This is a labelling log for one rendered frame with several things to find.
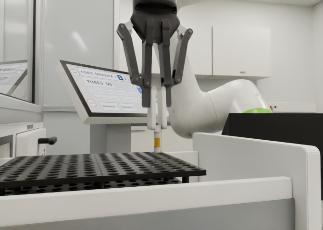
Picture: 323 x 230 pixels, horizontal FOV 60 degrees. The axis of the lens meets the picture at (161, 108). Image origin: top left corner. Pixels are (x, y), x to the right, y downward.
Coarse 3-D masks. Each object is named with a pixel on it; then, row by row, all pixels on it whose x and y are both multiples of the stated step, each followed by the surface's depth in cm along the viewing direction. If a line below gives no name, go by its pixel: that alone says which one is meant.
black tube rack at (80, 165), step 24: (0, 168) 32; (24, 168) 32; (48, 168) 32; (72, 168) 32; (96, 168) 32; (120, 168) 32; (144, 168) 32; (168, 168) 32; (0, 192) 26; (24, 192) 33; (48, 192) 32
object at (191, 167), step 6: (162, 156) 41; (168, 156) 42; (174, 162) 36; (180, 162) 36; (186, 162) 36; (192, 168) 32; (198, 168) 32; (192, 174) 30; (198, 174) 30; (204, 174) 30
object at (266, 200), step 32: (0, 160) 43; (192, 160) 52; (64, 192) 24; (96, 192) 24; (128, 192) 24; (160, 192) 25; (192, 192) 26; (224, 192) 27; (256, 192) 28; (288, 192) 29; (0, 224) 21; (32, 224) 22; (64, 224) 23; (96, 224) 23; (128, 224) 24; (160, 224) 25; (192, 224) 26; (224, 224) 26; (256, 224) 27; (288, 224) 29
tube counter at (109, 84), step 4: (104, 80) 127; (108, 84) 127; (112, 84) 130; (116, 84) 132; (120, 84) 134; (124, 84) 137; (128, 84) 139; (124, 88) 134; (128, 88) 136; (132, 88) 139
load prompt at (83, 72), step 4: (80, 68) 122; (84, 68) 123; (80, 72) 119; (84, 72) 121; (88, 72) 124; (92, 72) 126; (96, 72) 128; (100, 72) 130; (104, 72) 132; (88, 76) 121; (92, 76) 123; (96, 76) 125; (100, 76) 127; (104, 76) 130; (108, 76) 132; (112, 76) 134; (116, 76) 137; (120, 76) 139; (124, 76) 142; (116, 80) 134; (120, 80) 137; (124, 80) 139; (128, 80) 142
